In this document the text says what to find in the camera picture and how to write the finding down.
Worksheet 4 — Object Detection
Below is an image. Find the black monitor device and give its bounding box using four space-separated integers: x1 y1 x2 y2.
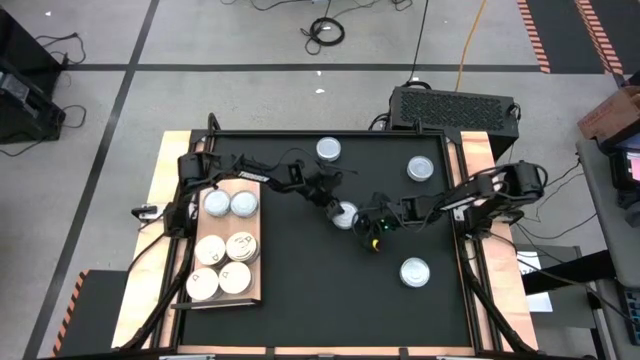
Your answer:
606 142 640 209

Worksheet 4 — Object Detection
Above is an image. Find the black equipment cart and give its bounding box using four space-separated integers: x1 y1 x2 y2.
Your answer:
0 7 67 145

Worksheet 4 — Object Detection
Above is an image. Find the thin black cable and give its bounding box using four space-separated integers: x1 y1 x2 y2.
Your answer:
405 0 431 86

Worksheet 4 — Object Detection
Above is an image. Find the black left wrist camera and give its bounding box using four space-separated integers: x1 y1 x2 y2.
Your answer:
285 162 307 185

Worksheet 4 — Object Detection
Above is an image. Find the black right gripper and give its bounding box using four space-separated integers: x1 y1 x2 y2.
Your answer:
353 192 419 232

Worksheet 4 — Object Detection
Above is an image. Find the grey side table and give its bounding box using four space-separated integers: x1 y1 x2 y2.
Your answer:
575 137 640 291

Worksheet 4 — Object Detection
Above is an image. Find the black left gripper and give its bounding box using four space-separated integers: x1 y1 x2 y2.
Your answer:
305 170 346 220

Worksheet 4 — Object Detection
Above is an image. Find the small black white device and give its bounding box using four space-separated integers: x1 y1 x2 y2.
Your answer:
130 203 160 222

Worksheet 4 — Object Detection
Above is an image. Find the black floor beam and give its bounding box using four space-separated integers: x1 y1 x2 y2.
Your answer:
522 248 617 297

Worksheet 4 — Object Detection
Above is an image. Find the green white tuna can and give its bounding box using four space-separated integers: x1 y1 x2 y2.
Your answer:
229 190 260 219
406 155 435 183
203 189 232 218
399 256 431 290
315 136 343 163
332 201 360 231

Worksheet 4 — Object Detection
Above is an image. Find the black computer case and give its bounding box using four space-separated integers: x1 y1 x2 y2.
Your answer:
388 85 521 143

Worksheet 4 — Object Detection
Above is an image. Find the light wooden shelf board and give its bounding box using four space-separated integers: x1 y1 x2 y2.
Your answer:
172 178 263 310

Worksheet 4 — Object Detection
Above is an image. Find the white paper sheet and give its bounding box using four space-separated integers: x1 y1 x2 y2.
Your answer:
516 249 555 314

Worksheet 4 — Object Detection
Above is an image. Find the coiled black floor cable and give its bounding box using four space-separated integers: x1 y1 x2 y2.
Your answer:
299 16 347 56

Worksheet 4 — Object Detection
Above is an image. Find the black braided cable sleeve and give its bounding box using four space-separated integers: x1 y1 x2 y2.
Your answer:
457 239 535 354
119 238 197 351

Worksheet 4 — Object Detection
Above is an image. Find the brown cardboard box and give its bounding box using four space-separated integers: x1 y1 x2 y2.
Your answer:
577 83 640 142

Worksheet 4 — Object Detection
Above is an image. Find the black orange-striped floor mat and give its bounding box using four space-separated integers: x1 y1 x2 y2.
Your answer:
516 0 625 75
52 269 130 357

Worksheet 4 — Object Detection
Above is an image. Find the black-white object at left edge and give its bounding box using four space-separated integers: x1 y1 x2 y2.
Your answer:
119 112 539 357

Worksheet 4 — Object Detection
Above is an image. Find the yellow cable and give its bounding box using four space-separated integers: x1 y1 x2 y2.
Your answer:
454 0 489 94

